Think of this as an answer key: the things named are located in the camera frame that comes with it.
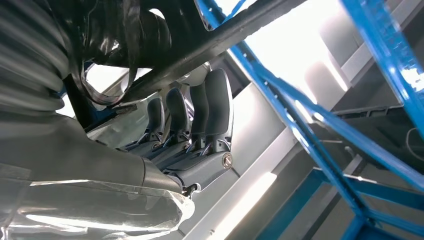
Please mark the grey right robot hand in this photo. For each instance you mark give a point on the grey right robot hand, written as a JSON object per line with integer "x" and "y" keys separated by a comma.
{"x": 82, "y": 172}

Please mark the blue metal shelf rack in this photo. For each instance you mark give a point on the blue metal shelf rack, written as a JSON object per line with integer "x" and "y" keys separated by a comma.
{"x": 381, "y": 33}

